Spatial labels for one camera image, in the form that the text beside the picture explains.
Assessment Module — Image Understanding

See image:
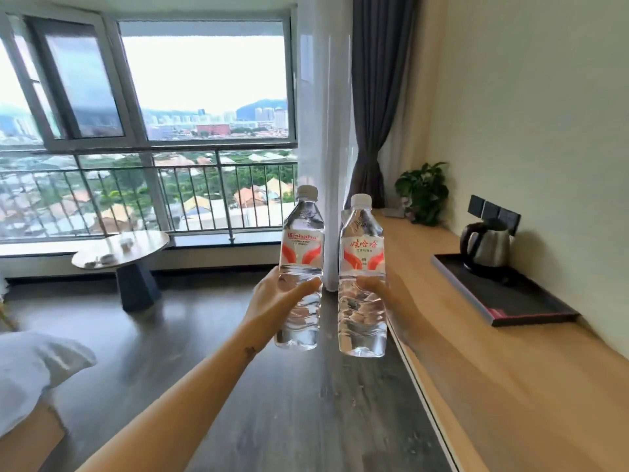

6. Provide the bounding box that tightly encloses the person's left hand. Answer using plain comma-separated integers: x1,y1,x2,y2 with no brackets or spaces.
243,265,322,350

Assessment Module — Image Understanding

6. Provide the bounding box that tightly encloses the person's right hand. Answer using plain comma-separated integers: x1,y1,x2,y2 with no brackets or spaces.
356,273,418,347

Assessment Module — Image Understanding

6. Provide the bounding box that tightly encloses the clear water bottle red label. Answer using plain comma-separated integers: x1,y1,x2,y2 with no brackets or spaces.
337,193,388,359
274,185,325,351

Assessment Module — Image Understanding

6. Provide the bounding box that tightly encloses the person's left forearm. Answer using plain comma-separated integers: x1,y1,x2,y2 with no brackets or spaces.
76,323,273,472

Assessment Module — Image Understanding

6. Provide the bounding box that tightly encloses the green potted plant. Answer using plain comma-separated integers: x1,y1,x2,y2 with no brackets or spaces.
394,161,450,227

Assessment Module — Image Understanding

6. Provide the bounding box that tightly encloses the stainless steel electric kettle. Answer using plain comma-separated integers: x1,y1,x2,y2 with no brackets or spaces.
459,219,512,277

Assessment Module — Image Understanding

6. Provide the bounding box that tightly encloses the black rectangular tray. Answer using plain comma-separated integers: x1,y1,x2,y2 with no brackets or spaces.
431,253,581,328

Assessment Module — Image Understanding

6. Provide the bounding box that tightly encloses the white sheer curtain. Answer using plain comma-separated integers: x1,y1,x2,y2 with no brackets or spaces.
295,0,359,293

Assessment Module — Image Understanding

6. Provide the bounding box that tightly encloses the round wooden side table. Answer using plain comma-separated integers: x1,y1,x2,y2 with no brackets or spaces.
71,230,171,313

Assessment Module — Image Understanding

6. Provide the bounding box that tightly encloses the metal balcony railing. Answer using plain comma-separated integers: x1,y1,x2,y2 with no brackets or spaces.
0,161,298,241

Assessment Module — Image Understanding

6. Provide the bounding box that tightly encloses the grey curtain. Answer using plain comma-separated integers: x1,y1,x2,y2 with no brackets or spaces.
344,0,423,210

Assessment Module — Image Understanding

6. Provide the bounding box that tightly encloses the dark wall switch panel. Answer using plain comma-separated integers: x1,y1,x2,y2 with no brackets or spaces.
467,194,522,236

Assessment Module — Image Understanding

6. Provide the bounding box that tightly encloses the long wooden wall desk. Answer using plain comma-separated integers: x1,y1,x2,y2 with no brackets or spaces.
371,211,629,472

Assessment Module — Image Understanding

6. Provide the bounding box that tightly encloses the grey window frame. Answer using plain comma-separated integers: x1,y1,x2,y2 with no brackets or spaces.
0,5,299,246

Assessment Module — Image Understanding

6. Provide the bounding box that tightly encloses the wooden bed frame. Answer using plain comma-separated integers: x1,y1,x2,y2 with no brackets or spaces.
0,388,68,472

